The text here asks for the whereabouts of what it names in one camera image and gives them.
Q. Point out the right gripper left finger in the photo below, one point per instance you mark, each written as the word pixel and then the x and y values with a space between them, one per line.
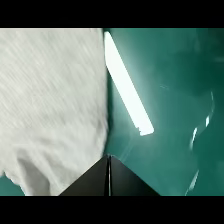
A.
pixel 93 181

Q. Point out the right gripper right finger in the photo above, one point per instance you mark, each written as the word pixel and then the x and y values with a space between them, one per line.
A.
pixel 126 181

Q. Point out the light grey garment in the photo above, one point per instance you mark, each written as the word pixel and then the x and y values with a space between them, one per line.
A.
pixel 50 106

